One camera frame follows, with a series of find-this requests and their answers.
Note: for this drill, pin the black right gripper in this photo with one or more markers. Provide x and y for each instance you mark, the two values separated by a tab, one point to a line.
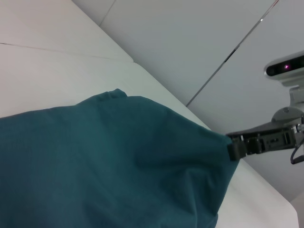
270	136

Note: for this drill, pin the teal printed t-shirt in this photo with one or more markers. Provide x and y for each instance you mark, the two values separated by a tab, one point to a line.
107	166

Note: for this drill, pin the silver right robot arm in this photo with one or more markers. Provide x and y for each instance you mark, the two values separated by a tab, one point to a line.
288	116

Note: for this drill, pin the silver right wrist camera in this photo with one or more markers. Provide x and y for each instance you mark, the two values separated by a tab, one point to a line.
285	70

